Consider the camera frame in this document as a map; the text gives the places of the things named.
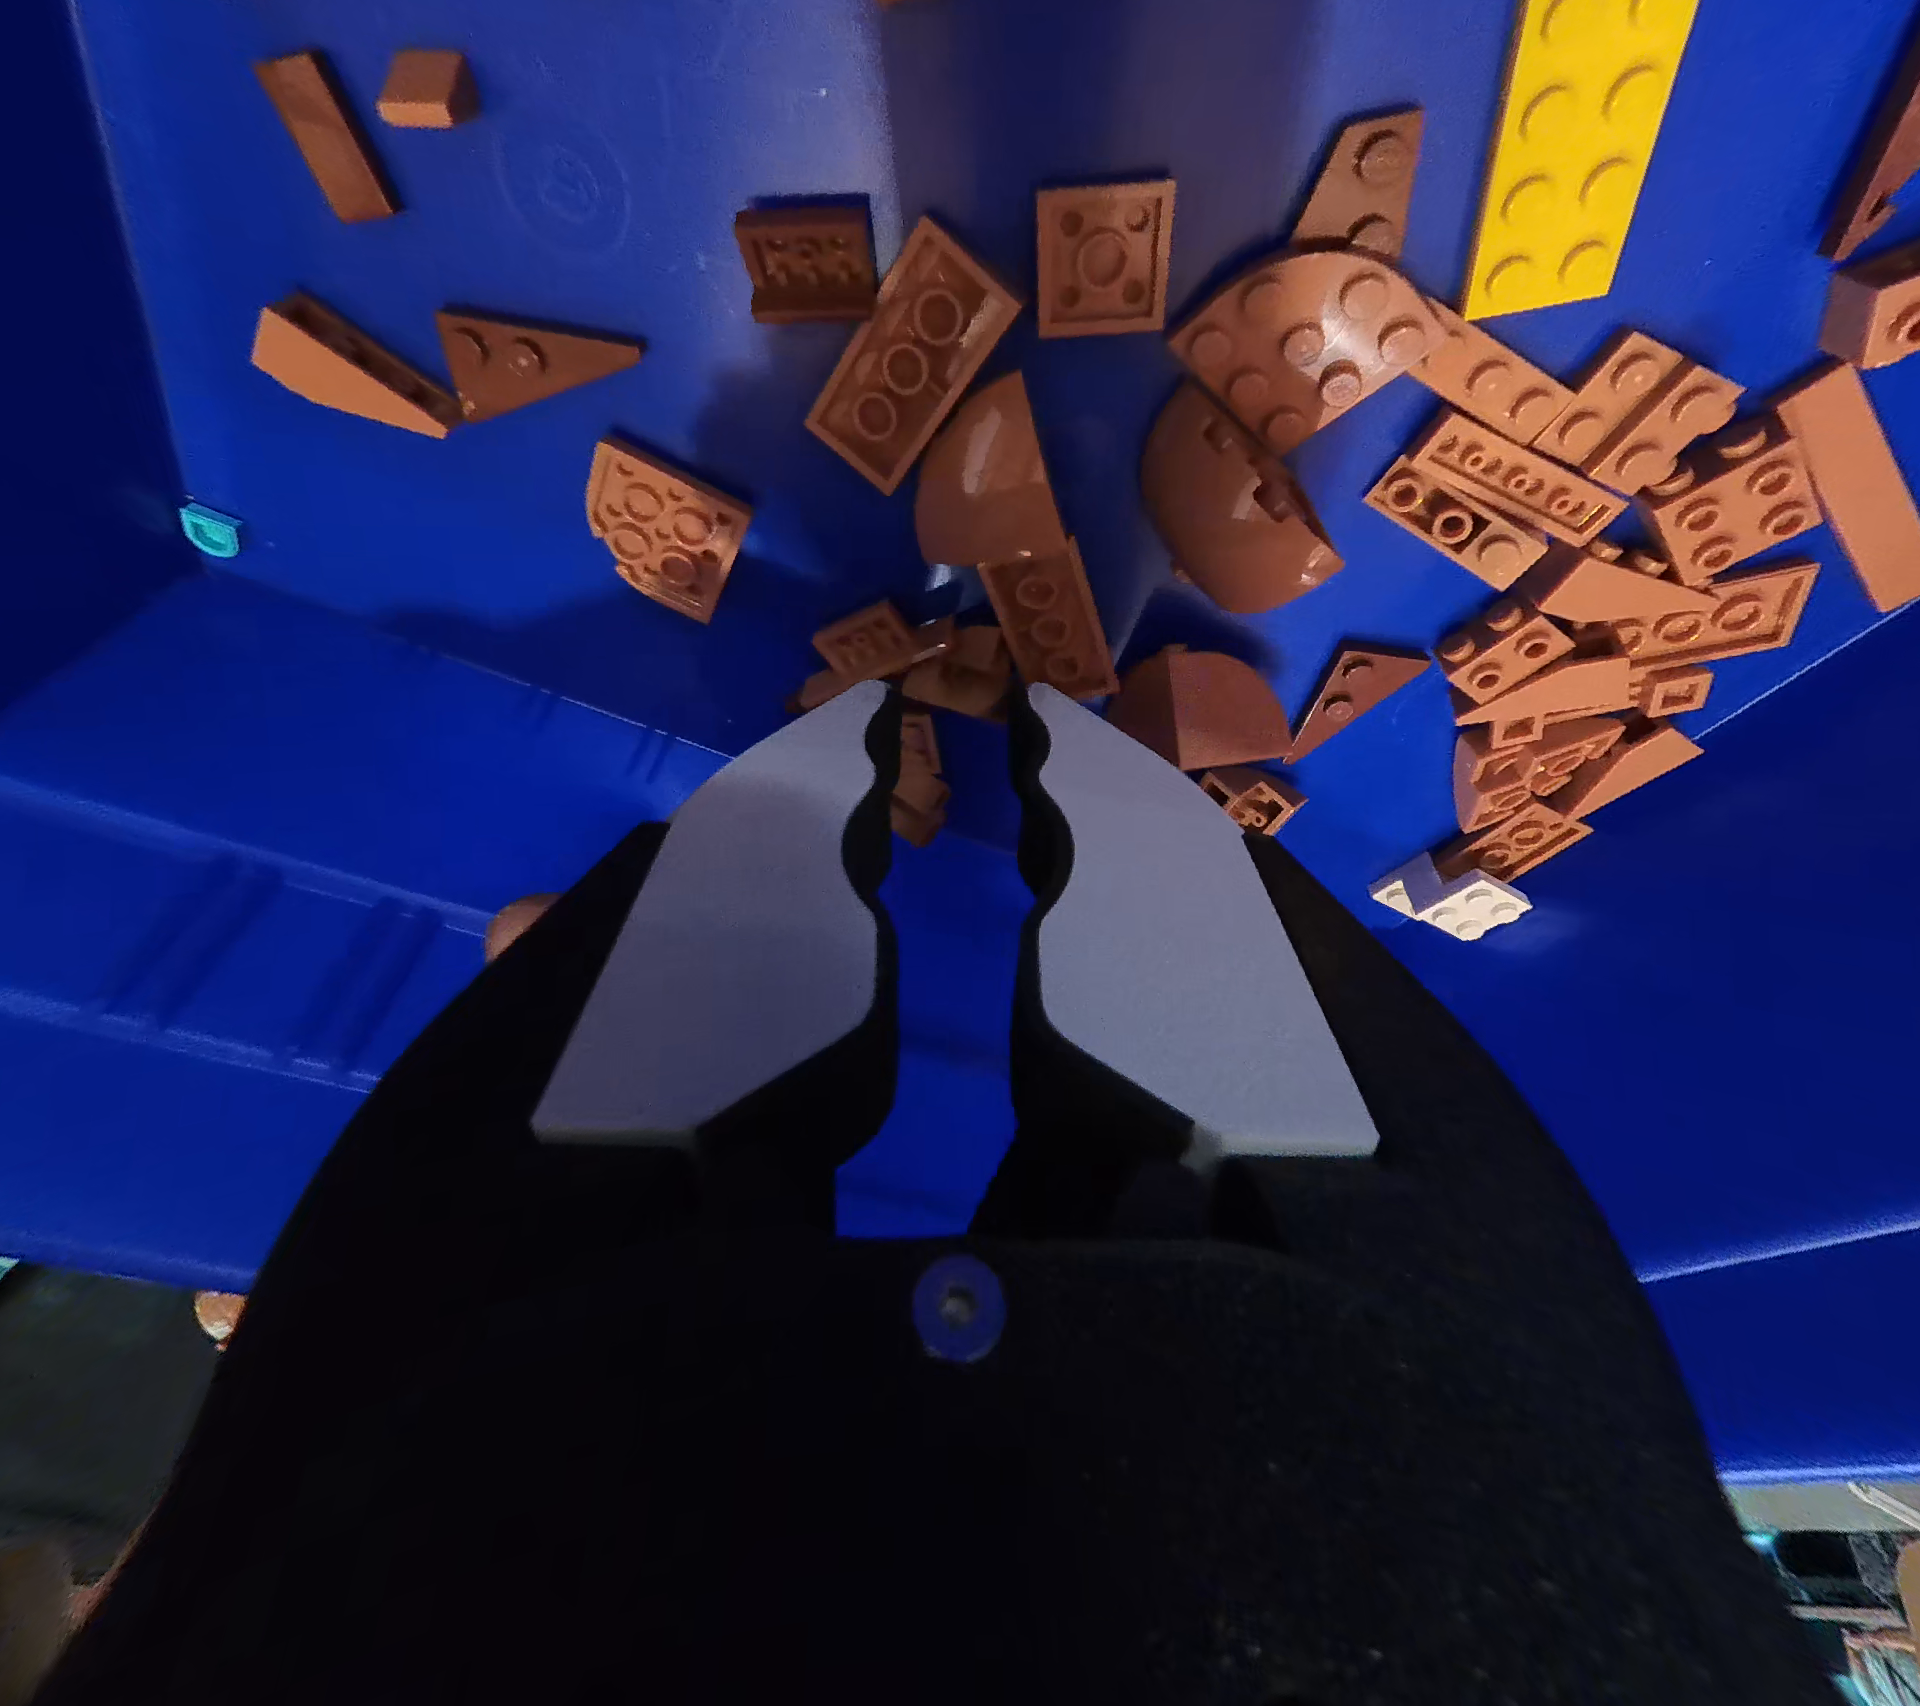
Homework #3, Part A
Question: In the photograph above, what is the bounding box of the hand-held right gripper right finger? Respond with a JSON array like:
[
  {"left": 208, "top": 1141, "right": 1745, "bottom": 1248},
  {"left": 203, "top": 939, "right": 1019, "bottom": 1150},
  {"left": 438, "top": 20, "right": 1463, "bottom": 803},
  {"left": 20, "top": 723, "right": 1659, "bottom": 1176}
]
[{"left": 1010, "top": 681, "right": 1381, "bottom": 1158}]

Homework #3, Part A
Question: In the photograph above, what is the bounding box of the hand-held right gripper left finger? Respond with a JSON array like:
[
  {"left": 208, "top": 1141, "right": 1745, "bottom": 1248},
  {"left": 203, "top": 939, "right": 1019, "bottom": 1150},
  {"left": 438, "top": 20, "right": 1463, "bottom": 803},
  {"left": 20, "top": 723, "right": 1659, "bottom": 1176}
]
[{"left": 527, "top": 681, "right": 905, "bottom": 1150}]

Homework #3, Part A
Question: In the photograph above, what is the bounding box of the small white lego plate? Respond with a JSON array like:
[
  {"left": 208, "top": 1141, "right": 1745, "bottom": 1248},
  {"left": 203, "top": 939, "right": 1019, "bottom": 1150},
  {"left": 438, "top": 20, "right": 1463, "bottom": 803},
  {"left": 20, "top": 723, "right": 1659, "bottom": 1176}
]
[{"left": 1368, "top": 849, "right": 1534, "bottom": 942}]

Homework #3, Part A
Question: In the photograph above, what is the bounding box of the pile of brown lego pieces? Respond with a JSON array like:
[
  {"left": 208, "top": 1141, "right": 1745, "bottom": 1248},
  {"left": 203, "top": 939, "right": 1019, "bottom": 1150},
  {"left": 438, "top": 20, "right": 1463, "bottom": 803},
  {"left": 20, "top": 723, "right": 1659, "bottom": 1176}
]
[{"left": 248, "top": 0, "right": 1920, "bottom": 891}]

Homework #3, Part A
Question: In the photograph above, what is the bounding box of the blue plastic bin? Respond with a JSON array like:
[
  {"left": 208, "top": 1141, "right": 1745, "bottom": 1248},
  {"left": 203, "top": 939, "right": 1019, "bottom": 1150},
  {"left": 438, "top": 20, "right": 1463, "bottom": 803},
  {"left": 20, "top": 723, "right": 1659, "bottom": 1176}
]
[{"left": 0, "top": 0, "right": 1920, "bottom": 1490}]

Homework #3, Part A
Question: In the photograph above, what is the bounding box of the large yellow lego plate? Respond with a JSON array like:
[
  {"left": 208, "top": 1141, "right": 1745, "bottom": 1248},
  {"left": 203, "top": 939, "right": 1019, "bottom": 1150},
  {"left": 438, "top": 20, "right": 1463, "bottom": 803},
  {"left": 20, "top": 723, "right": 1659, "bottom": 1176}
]
[{"left": 1461, "top": 0, "right": 1723, "bottom": 321}]

